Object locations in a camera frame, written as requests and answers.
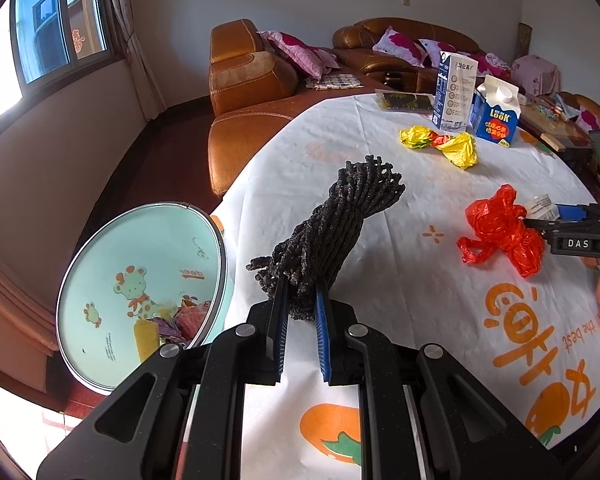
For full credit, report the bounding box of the red plastic bag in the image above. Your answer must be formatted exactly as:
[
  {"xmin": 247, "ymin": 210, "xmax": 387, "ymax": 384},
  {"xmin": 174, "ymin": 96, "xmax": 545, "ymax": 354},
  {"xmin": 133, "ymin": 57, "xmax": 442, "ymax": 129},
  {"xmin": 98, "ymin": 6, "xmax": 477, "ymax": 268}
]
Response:
[{"xmin": 456, "ymin": 184, "xmax": 546, "ymax": 279}]

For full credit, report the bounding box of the pink cloth covered stool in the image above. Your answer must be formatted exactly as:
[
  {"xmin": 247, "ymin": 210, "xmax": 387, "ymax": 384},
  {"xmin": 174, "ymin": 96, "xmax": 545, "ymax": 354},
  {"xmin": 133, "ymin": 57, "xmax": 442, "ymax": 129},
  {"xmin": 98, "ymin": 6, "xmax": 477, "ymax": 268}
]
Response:
[{"xmin": 510, "ymin": 54, "xmax": 564, "ymax": 96}]

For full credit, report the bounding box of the pink floral pillow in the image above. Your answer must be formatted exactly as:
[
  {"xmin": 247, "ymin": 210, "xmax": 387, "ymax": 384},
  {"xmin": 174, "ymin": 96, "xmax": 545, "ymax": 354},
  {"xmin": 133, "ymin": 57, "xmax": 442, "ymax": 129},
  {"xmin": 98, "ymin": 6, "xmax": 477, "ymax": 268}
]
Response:
[
  {"xmin": 372, "ymin": 26, "xmax": 429, "ymax": 68},
  {"xmin": 472, "ymin": 51, "xmax": 512, "ymax": 80},
  {"xmin": 258, "ymin": 29, "xmax": 340, "ymax": 80},
  {"xmin": 420, "ymin": 38, "xmax": 457, "ymax": 67}
]

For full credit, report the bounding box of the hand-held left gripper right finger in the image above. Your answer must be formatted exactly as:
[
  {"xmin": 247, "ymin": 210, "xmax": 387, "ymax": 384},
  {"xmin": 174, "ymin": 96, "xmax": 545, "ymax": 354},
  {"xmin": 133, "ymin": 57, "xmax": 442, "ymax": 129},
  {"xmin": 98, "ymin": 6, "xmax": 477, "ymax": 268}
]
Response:
[{"xmin": 314, "ymin": 280, "xmax": 564, "ymax": 480}]

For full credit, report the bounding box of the blue and white milk carton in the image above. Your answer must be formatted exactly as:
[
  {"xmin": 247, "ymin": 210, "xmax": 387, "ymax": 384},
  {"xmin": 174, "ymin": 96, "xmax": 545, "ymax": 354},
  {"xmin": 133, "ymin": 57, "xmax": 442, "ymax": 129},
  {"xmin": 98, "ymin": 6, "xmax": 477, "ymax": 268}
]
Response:
[{"xmin": 472, "ymin": 74, "xmax": 522, "ymax": 149}]

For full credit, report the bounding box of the brown wooden board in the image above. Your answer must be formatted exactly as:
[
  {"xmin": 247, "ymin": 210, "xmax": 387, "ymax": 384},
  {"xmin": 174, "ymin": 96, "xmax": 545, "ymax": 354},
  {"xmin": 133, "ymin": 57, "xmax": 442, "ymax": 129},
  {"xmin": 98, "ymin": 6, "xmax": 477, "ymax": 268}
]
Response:
[{"xmin": 517, "ymin": 22, "xmax": 534, "ymax": 59}]

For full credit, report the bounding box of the window with grey frame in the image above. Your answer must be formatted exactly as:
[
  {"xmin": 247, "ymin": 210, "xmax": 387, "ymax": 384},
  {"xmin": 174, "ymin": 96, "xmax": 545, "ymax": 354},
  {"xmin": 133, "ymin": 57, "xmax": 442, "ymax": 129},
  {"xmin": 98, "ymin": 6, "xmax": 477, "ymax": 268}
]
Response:
[{"xmin": 0, "ymin": 0, "xmax": 117, "ymax": 137}]

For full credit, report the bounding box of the brown leather sofa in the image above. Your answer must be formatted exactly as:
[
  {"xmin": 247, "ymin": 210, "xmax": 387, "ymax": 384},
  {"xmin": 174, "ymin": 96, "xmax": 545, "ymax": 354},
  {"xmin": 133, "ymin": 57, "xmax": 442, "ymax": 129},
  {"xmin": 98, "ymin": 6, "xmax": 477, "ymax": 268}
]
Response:
[{"xmin": 332, "ymin": 17, "xmax": 487, "ymax": 94}]

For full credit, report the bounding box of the checkered cloth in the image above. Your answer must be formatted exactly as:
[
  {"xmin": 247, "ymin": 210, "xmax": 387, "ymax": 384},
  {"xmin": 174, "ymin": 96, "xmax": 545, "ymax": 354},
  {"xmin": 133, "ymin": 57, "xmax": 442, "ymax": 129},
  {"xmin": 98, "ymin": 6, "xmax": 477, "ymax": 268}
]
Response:
[{"xmin": 304, "ymin": 72, "xmax": 366, "ymax": 91}]

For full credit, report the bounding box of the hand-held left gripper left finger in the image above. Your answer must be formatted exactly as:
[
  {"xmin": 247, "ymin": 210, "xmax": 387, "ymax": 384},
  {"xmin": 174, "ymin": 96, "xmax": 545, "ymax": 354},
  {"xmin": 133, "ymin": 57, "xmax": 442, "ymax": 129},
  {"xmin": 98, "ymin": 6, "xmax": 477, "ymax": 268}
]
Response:
[{"xmin": 36, "ymin": 275, "xmax": 291, "ymax": 480}]

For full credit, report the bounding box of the yellow foil wrapper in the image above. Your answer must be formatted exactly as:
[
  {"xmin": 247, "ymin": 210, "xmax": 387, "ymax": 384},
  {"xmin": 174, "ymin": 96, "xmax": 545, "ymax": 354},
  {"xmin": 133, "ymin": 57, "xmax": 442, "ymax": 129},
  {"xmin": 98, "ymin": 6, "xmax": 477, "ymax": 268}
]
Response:
[{"xmin": 398, "ymin": 125, "xmax": 480, "ymax": 170}]

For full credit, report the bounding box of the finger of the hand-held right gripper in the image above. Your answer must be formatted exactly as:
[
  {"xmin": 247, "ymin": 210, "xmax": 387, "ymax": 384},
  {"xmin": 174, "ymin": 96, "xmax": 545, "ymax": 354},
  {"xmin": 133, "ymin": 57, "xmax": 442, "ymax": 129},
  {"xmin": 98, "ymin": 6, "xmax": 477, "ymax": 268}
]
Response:
[
  {"xmin": 554, "ymin": 202, "xmax": 600, "ymax": 224},
  {"xmin": 522, "ymin": 216, "xmax": 556, "ymax": 235}
]

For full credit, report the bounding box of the beige curtain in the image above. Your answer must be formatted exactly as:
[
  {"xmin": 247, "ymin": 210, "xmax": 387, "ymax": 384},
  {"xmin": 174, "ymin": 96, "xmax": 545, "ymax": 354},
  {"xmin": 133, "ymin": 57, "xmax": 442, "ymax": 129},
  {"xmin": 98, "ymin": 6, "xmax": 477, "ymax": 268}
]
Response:
[{"xmin": 99, "ymin": 0, "xmax": 169, "ymax": 122}]

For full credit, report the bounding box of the dark wooden coffee table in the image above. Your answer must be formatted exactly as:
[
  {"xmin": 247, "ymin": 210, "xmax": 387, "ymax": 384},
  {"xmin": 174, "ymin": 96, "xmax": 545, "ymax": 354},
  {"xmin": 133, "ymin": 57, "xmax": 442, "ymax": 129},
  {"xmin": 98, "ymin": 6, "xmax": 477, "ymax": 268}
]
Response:
[{"xmin": 517, "ymin": 92, "xmax": 600, "ymax": 197}]

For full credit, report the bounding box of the pink cellophane wrapper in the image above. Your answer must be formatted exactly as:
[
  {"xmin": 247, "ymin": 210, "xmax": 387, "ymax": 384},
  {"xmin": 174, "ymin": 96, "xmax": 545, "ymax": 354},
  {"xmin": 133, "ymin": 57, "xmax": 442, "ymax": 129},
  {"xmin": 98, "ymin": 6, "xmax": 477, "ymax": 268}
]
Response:
[{"xmin": 179, "ymin": 304, "xmax": 212, "ymax": 337}]

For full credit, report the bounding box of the dark braided rope bundle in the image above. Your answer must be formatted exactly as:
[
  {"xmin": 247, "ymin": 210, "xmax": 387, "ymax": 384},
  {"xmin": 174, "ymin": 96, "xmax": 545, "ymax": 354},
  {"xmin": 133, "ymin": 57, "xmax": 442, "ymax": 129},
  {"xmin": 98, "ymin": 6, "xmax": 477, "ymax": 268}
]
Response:
[{"xmin": 245, "ymin": 155, "xmax": 407, "ymax": 322}]

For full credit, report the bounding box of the black and yellow packet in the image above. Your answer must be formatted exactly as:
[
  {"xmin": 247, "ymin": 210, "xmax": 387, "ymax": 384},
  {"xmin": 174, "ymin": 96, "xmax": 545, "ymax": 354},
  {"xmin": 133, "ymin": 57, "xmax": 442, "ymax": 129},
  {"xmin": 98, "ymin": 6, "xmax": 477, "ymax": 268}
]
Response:
[{"xmin": 374, "ymin": 88, "xmax": 434, "ymax": 114}]

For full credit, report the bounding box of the tall white milk carton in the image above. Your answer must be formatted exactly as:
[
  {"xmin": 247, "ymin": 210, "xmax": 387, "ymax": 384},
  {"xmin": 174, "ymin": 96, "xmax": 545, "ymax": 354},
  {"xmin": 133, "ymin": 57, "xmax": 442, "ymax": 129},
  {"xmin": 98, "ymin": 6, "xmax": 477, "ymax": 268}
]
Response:
[{"xmin": 431, "ymin": 51, "xmax": 479, "ymax": 133}]

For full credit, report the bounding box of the brown leather armchair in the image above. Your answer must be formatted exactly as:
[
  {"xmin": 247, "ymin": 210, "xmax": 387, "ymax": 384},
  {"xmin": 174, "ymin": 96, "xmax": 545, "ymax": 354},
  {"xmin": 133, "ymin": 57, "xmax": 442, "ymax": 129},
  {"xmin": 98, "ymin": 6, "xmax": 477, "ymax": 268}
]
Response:
[{"xmin": 207, "ymin": 18, "xmax": 377, "ymax": 199}]

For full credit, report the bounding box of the white printed paper label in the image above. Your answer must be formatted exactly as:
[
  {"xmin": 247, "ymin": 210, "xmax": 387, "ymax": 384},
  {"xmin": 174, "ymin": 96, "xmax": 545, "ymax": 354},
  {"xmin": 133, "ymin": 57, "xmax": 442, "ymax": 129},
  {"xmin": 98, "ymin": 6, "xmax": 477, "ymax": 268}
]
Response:
[{"xmin": 523, "ymin": 194, "xmax": 561, "ymax": 221}]

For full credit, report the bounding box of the yellow sponge piece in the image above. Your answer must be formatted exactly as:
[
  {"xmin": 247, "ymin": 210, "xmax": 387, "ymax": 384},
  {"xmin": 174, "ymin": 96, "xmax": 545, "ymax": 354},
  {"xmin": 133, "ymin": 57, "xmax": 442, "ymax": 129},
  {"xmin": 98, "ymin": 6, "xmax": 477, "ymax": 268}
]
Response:
[{"xmin": 134, "ymin": 319, "xmax": 164, "ymax": 364}]

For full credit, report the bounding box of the brown leather chair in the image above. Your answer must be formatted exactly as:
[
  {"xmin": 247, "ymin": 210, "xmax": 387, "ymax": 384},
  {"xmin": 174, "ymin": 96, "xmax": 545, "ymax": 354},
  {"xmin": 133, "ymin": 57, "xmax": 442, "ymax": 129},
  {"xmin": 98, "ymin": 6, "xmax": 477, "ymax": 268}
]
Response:
[{"xmin": 560, "ymin": 92, "xmax": 600, "ymax": 134}]

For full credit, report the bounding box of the teal cartoon trash bin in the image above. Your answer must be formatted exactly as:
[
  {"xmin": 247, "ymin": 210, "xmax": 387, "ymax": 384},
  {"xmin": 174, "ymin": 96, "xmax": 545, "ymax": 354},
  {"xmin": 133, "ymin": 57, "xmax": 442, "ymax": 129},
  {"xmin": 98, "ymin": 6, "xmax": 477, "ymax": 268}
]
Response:
[{"xmin": 55, "ymin": 201, "xmax": 229, "ymax": 394}]

